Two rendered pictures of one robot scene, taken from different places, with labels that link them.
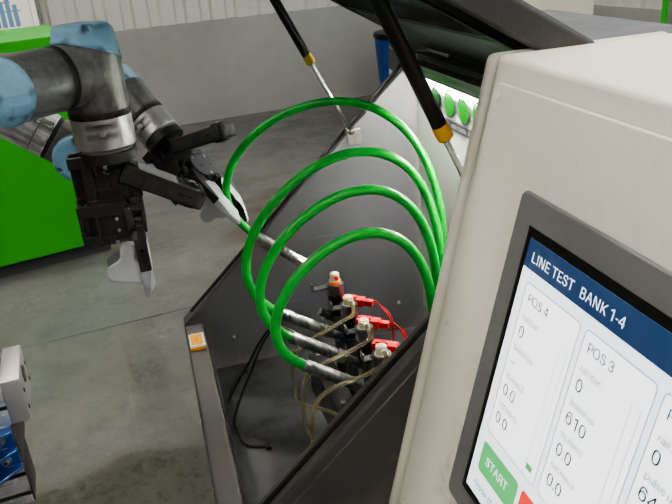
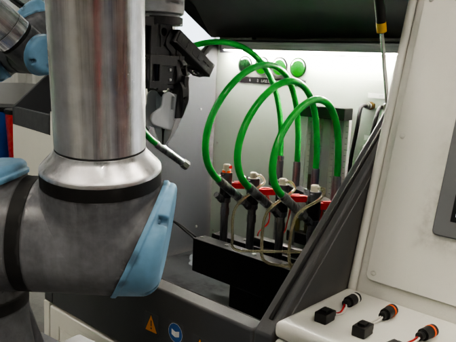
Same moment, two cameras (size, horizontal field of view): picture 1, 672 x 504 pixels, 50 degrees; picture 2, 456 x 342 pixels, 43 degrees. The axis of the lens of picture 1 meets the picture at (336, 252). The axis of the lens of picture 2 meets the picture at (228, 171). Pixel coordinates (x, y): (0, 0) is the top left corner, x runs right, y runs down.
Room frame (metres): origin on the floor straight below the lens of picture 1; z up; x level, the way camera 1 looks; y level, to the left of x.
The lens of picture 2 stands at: (0.02, 0.72, 1.38)
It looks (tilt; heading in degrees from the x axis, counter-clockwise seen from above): 10 degrees down; 326
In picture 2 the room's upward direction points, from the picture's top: 3 degrees clockwise
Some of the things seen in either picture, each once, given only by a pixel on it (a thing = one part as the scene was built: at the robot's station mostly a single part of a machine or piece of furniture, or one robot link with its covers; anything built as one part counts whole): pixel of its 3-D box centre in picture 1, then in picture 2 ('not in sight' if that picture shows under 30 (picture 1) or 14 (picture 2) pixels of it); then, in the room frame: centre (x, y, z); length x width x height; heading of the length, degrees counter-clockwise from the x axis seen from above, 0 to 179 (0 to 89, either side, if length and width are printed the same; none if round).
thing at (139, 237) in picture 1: (139, 239); (175, 91); (0.88, 0.26, 1.33); 0.05 x 0.02 x 0.09; 14
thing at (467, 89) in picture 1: (478, 89); (302, 47); (1.15, -0.25, 1.43); 0.54 x 0.03 x 0.02; 14
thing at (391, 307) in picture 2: not in sight; (376, 319); (0.59, 0.04, 0.99); 0.12 x 0.02 x 0.02; 105
